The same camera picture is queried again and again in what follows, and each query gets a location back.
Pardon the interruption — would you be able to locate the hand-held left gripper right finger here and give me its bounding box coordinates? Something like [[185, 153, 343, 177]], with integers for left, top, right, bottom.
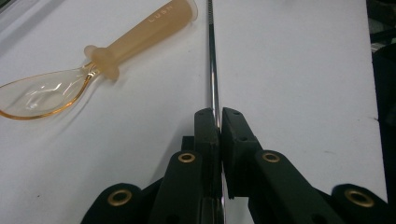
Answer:
[[221, 106, 347, 224]]

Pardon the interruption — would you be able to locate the metal chopstick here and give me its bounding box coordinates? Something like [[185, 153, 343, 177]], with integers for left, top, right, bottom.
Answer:
[[206, 0, 226, 224]]

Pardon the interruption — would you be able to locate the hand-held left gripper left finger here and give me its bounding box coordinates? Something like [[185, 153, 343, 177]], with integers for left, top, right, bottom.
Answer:
[[148, 106, 224, 224]]

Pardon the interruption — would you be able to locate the amber plastic spoon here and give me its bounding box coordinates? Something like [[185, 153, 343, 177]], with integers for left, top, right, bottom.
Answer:
[[0, 0, 199, 120]]

